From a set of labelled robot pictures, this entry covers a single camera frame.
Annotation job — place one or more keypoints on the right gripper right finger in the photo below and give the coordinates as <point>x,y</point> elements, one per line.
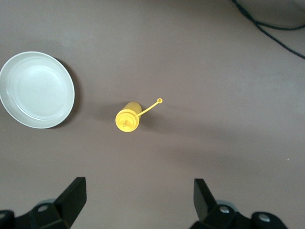
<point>205,202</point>

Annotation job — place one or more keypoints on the yellow mustard squeeze bottle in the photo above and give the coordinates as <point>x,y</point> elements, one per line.
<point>127,120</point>

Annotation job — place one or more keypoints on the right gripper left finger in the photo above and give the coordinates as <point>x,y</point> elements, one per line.
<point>69,202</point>

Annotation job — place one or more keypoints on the beige round plate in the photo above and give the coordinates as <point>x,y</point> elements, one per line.
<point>38,90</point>

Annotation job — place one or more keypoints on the brown table cover sheet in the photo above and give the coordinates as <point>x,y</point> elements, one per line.
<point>190,71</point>

